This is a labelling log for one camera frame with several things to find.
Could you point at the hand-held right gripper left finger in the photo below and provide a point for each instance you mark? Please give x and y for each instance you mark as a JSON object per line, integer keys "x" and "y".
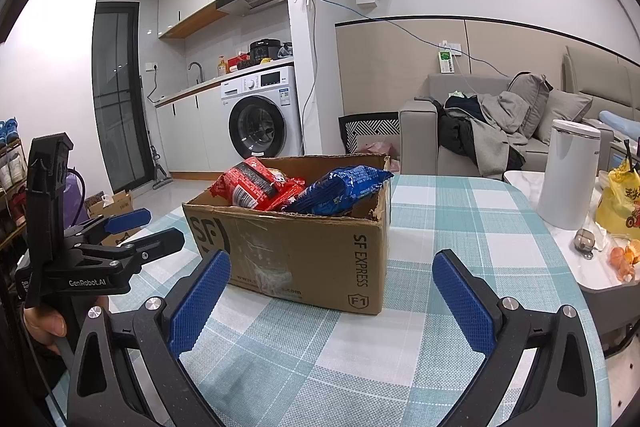
{"x": 200, "y": 302}

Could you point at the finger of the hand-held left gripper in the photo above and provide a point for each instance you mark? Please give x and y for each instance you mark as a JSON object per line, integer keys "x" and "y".
{"x": 160, "y": 241}
{"x": 127, "y": 221}

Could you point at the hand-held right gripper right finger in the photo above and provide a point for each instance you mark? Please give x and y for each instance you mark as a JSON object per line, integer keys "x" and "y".
{"x": 465, "y": 302}

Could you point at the red noodle packet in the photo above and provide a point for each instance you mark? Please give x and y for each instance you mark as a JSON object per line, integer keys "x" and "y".
{"x": 289, "y": 194}
{"x": 242, "y": 182}

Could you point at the brown cardboard box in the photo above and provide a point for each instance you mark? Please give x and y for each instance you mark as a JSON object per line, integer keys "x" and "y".
{"x": 310, "y": 252}

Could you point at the blue snack packet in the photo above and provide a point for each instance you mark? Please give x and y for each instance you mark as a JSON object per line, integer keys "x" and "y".
{"x": 345, "y": 187}

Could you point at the person's left hand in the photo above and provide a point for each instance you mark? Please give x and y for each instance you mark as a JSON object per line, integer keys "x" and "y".
{"x": 42, "y": 322}

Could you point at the small cardboard box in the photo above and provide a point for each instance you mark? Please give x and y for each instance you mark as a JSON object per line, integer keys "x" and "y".
{"x": 112, "y": 206}

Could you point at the purple bag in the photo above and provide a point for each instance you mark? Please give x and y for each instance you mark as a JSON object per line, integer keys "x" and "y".
{"x": 77, "y": 197}

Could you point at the shoe rack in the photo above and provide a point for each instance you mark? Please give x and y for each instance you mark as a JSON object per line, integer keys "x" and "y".
{"x": 10, "y": 197}

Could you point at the floor mop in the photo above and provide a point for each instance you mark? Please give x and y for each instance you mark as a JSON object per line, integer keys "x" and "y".
{"x": 161, "y": 179}

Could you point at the blue shoes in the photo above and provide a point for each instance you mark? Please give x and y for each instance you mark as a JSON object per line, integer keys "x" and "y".
{"x": 10, "y": 132}

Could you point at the checked tablecloth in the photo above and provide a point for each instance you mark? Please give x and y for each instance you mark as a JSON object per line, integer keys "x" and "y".
{"x": 450, "y": 217}

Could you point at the white marble side table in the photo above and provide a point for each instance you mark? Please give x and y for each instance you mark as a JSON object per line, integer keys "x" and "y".
{"x": 560, "y": 257}

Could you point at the white counter cabinets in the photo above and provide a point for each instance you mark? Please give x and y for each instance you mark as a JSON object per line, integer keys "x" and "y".
{"x": 190, "y": 132}

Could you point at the dark glass door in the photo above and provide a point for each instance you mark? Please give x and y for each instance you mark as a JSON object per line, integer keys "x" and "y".
{"x": 120, "y": 107}

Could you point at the small metal object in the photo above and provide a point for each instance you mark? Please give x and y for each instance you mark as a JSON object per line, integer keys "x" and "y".
{"x": 584, "y": 244}

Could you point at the white washing machine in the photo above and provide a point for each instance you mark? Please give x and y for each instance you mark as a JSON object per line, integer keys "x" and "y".
{"x": 260, "y": 122}

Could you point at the white cylindrical canister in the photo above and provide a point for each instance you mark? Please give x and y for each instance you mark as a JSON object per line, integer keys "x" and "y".
{"x": 567, "y": 177}

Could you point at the metal faucet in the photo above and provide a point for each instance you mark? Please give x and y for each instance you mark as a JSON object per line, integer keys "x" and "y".
{"x": 196, "y": 71}

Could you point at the orange peels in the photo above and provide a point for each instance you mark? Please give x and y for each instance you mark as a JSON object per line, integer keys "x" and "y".
{"x": 625, "y": 262}

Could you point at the black garment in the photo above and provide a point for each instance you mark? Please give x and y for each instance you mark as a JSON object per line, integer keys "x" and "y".
{"x": 452, "y": 132}

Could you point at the pink bag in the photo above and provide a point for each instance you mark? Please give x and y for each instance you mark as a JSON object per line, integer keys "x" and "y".
{"x": 382, "y": 152}

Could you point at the grey jacket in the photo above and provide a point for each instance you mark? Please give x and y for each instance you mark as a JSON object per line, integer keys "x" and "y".
{"x": 500, "y": 132}

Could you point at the grey sofa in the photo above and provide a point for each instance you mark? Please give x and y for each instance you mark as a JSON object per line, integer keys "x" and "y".
{"x": 417, "y": 132}

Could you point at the orange soap bottle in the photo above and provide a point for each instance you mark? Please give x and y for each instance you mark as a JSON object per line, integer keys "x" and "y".
{"x": 222, "y": 66}

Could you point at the yellow plastic bag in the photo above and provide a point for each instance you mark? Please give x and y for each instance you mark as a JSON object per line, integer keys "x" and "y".
{"x": 620, "y": 202}

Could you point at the red box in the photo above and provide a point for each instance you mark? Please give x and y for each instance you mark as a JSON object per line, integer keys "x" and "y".
{"x": 238, "y": 63}

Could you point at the patterned chair back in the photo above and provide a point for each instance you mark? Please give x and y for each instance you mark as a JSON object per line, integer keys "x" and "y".
{"x": 370, "y": 127}

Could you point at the beige pillow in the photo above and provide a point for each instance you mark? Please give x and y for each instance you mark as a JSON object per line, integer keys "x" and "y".
{"x": 565, "y": 112}

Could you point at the grey pillow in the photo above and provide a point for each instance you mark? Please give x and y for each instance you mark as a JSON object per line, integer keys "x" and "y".
{"x": 530, "y": 97}

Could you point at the black pressure cooker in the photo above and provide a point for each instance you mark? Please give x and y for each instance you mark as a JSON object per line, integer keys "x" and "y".
{"x": 264, "y": 51}

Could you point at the light blue roll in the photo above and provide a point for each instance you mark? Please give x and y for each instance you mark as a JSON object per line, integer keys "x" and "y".
{"x": 622, "y": 122}

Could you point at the green wall device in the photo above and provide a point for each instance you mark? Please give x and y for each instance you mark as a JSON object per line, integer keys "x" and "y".
{"x": 446, "y": 62}

